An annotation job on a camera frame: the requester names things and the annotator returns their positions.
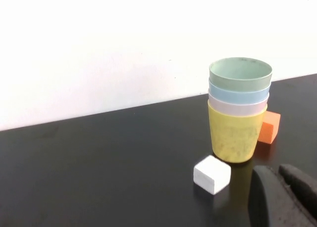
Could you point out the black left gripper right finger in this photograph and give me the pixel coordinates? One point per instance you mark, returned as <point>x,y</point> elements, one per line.
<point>301,187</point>

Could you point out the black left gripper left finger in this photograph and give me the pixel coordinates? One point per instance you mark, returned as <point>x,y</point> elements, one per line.
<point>267,199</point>

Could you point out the pink plastic cup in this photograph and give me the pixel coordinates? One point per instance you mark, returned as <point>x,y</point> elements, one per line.
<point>237,109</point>

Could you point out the blue plastic cup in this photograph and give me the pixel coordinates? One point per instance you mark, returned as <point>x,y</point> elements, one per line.
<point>237,96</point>

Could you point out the green plastic cup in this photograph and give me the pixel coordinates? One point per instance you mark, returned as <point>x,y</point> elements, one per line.
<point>237,74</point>

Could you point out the white cube block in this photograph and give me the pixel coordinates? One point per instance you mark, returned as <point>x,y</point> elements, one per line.
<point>210,175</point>

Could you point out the orange cube block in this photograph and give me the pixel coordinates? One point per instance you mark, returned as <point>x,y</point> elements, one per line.
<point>268,131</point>

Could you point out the yellow plastic cup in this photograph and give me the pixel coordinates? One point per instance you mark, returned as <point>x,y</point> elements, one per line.
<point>232,137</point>

